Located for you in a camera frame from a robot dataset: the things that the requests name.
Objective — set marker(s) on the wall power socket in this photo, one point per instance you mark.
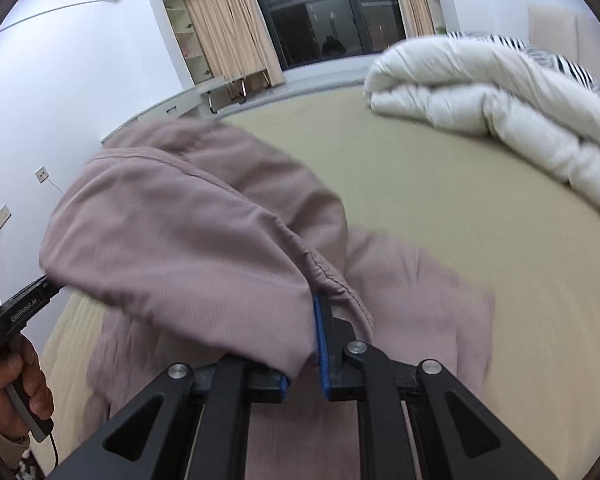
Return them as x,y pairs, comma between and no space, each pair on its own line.
42,175

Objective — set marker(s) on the white folded duvet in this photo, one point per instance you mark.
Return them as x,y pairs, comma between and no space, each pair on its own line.
486,88

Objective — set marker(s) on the white wall-mounted desk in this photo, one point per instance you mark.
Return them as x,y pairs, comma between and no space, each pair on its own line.
173,107

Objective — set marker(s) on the olive green bed sheet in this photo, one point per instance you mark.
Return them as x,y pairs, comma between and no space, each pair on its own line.
473,206

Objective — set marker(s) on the beige padded headboard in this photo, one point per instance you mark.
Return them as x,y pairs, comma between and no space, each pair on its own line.
574,35

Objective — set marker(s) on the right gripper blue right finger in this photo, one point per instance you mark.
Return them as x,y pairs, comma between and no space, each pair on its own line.
415,421

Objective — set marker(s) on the left built-in shelf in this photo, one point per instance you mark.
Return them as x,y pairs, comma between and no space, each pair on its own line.
186,36

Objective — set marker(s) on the left beige curtain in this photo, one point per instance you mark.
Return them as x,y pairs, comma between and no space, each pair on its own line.
234,38

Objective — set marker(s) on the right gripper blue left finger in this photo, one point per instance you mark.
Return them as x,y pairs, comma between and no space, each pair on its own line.
188,423

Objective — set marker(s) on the mauve hooded down coat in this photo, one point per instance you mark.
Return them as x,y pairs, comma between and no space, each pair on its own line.
201,239

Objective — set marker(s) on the zebra striped pillow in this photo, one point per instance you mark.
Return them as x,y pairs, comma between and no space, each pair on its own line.
546,59

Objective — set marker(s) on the wall light switch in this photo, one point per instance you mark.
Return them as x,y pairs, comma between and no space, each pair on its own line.
5,215

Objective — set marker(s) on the small folding table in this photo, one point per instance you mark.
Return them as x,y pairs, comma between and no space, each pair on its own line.
219,92

